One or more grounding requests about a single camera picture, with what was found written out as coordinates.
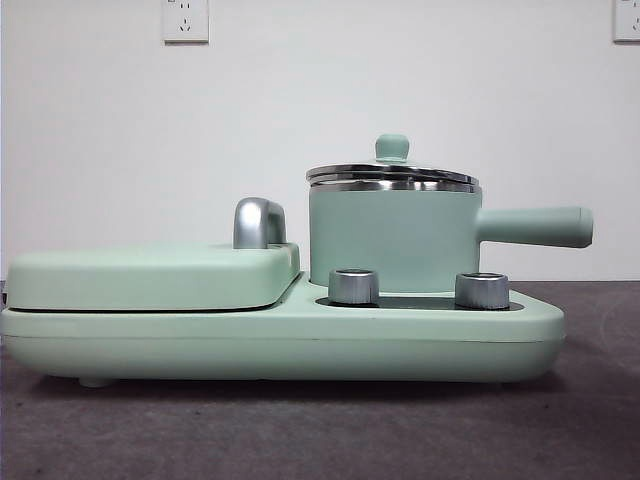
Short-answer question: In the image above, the glass lid with green knob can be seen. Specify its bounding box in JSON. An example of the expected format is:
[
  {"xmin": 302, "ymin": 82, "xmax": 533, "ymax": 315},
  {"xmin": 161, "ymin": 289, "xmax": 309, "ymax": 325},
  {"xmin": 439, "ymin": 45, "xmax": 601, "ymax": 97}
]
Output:
[{"xmin": 305, "ymin": 132, "xmax": 484, "ymax": 194}]

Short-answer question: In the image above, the silver control knob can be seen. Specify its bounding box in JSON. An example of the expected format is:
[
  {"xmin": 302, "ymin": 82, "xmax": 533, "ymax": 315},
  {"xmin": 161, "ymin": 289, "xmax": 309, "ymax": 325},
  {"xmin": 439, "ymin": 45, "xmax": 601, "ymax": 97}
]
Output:
[
  {"xmin": 327, "ymin": 268, "xmax": 380, "ymax": 305},
  {"xmin": 454, "ymin": 271, "xmax": 510, "ymax": 309}
]

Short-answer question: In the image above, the green breakfast maker base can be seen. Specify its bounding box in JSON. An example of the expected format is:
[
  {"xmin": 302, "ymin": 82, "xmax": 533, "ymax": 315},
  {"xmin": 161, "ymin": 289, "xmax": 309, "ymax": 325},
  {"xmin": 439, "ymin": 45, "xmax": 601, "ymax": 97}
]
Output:
[{"xmin": 0, "ymin": 272, "xmax": 566, "ymax": 389}]

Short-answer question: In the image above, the green griddle cover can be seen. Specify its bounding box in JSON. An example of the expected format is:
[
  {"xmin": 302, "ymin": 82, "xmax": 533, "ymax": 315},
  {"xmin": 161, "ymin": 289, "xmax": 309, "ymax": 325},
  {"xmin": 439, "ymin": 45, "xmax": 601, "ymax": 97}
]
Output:
[{"xmin": 7, "ymin": 240, "xmax": 301, "ymax": 312}]

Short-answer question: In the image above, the green pot with handle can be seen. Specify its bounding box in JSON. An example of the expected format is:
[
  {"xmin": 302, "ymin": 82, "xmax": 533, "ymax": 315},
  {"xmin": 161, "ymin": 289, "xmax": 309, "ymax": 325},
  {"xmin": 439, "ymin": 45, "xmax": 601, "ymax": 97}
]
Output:
[{"xmin": 307, "ymin": 182, "xmax": 595, "ymax": 294}]

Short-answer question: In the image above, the silver cover handle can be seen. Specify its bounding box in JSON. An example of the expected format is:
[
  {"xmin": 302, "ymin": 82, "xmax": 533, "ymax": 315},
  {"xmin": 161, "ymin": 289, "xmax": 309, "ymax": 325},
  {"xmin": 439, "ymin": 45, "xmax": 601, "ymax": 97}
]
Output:
[{"xmin": 232, "ymin": 197, "xmax": 287, "ymax": 250}]

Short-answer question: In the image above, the white wall socket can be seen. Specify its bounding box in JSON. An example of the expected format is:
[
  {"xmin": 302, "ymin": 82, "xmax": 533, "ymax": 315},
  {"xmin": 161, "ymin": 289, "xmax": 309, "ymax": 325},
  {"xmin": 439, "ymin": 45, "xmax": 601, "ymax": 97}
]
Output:
[
  {"xmin": 612, "ymin": 0, "xmax": 640, "ymax": 44},
  {"xmin": 162, "ymin": 0, "xmax": 210, "ymax": 44}
]

